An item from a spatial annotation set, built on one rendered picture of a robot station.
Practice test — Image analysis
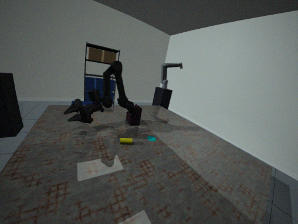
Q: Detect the yellow tall cylinder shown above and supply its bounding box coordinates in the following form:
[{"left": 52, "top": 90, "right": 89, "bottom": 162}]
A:
[{"left": 120, "top": 138, "right": 133, "bottom": 144}]

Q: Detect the cyan circle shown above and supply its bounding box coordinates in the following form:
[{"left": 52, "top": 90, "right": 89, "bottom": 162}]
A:
[{"left": 147, "top": 136, "right": 156, "bottom": 141}]

